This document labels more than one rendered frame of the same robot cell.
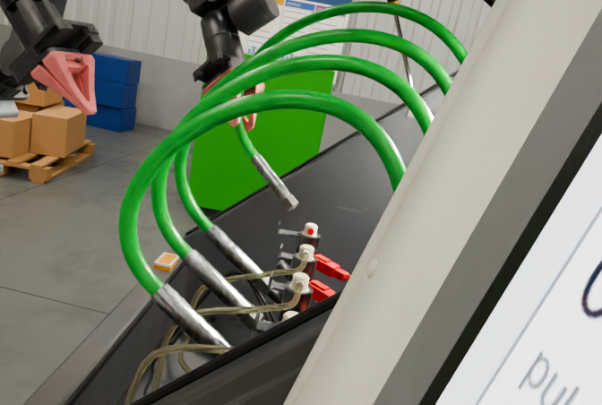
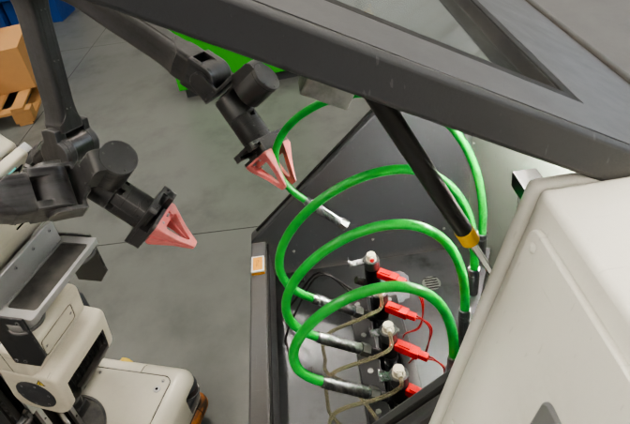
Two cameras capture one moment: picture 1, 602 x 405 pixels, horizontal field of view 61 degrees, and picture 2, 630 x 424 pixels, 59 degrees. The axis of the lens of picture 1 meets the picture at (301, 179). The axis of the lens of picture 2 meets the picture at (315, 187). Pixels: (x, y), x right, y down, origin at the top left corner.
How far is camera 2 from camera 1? 51 cm
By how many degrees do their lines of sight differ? 23
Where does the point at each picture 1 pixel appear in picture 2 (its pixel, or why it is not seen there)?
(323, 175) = (349, 159)
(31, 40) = (135, 222)
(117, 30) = not seen: outside the picture
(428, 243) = not seen: outside the picture
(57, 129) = (12, 61)
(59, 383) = (259, 403)
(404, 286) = not seen: outside the picture
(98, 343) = (260, 363)
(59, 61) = (163, 231)
